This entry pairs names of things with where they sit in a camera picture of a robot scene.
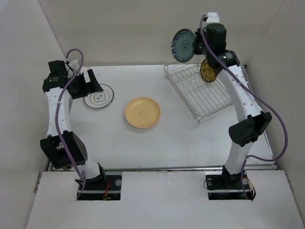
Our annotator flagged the white green rim plate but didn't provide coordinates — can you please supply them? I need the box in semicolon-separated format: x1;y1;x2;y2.
83;84;114;109

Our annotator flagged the blue green patterned plate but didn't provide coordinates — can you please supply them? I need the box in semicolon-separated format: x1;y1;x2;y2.
171;29;195;62

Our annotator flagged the yellow patterned plate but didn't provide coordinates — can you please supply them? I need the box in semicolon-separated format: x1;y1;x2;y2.
200;59;217;83

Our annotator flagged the beige yellow plate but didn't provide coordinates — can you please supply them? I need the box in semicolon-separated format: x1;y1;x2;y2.
124;97;161;129

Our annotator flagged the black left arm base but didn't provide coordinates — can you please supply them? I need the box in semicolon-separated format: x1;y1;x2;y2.
76;172;122;201

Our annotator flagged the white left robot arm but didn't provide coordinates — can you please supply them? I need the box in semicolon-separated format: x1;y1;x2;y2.
40;59;107;189

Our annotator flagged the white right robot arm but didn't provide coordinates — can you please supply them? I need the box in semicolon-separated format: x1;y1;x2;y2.
194;23;272;188

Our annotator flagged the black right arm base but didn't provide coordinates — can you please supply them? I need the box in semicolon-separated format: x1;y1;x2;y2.
203;173;256;201

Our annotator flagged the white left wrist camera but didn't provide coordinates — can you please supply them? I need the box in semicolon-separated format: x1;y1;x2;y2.
68;59;80;71

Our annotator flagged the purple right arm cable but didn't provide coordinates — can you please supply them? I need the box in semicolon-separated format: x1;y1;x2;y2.
199;13;289;201

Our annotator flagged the steel wire dish rack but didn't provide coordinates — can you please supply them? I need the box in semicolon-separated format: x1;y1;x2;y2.
164;62;232;122

